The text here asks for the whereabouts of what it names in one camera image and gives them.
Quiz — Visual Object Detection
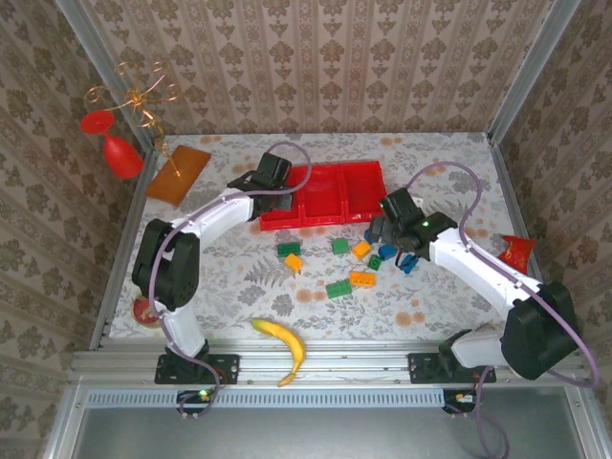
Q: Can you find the red three-compartment tray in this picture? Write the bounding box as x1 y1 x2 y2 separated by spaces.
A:
259 161 388 232

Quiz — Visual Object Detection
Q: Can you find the floral table cover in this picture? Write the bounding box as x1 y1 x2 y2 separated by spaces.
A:
109 132 549 341

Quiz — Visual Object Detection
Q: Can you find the amber rectangular board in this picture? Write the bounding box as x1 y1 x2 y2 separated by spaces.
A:
144 145 212 208

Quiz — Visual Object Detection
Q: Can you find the red foil packet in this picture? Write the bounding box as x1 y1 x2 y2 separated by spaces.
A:
495 233 536 274

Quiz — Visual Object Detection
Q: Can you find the yellow banana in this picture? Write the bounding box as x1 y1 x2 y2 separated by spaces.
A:
251 317 307 388

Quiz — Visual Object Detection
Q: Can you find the red plastic goblet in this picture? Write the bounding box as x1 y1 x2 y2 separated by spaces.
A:
79 108 145 181

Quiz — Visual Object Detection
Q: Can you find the round red gold-rimmed tin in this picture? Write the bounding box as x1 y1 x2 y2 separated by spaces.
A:
131 295 164 329

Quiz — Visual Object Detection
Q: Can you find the black connector box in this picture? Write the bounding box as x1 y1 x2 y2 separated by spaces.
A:
442 389 479 416
176 389 219 418

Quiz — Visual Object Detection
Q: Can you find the grey metal panel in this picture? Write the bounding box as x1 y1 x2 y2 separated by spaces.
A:
45 385 612 459

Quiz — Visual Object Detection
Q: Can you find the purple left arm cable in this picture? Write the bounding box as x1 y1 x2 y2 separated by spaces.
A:
147 141 313 417

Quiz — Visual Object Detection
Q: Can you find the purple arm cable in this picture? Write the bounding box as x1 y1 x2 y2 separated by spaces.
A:
147 141 313 417
405 161 601 459

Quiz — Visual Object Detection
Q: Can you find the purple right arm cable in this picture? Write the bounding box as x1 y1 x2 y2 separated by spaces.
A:
405 161 601 459

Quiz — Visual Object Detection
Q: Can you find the aluminium side rail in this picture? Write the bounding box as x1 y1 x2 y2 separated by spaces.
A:
486 133 546 288
89 147 164 350

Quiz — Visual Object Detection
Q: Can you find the aluminium front rail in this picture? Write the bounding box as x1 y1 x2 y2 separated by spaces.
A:
71 338 587 386

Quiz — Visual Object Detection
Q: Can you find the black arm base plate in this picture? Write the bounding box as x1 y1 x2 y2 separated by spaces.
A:
155 352 240 386
407 351 497 385

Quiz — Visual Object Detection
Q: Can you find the gold wire ornament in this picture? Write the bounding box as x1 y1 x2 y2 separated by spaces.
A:
83 59 183 178

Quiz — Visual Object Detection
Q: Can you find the grey slotted cable duct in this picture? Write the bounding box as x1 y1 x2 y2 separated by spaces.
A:
87 387 447 409

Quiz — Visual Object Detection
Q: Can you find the aluminium frame post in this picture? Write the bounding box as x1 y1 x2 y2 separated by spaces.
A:
53 0 166 154
485 0 583 144

